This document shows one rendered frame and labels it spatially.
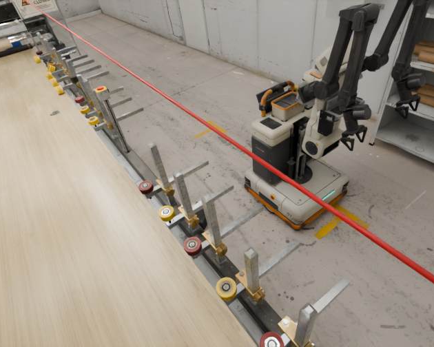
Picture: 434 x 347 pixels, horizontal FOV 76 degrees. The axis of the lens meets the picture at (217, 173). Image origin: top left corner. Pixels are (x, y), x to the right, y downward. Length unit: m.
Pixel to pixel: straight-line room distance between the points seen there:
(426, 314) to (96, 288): 1.92
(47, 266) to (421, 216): 2.59
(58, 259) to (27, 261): 0.15
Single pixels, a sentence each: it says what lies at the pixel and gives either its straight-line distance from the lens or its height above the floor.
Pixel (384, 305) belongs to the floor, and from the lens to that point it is 2.25.
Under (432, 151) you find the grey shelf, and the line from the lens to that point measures 3.24.
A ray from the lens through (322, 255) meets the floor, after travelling 2.31.
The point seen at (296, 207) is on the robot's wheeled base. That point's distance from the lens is 2.19.
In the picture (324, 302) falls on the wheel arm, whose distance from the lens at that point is 1.24.
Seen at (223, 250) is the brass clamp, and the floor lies 0.85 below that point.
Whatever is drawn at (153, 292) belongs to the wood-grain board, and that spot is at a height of 0.90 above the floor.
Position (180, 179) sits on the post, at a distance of 1.27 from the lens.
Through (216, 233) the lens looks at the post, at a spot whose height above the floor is 0.96.
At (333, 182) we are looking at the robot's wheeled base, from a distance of 2.41.
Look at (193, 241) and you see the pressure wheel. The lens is 1.28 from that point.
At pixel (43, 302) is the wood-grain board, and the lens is 1.43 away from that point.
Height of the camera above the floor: 1.95
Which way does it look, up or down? 42 degrees down
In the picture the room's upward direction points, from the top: 10 degrees counter-clockwise
